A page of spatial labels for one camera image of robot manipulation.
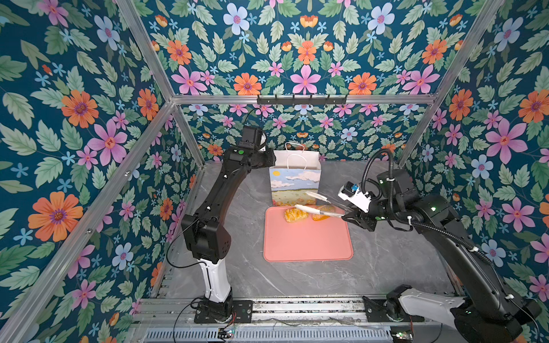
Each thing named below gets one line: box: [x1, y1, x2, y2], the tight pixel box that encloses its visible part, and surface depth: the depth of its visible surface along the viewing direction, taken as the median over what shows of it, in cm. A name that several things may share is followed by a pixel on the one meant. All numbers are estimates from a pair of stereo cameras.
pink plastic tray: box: [263, 205, 354, 262], surface depth 92 cm
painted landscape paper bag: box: [269, 142, 321, 206], surface depth 90 cm
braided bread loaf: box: [283, 207, 310, 223], surface depth 96 cm
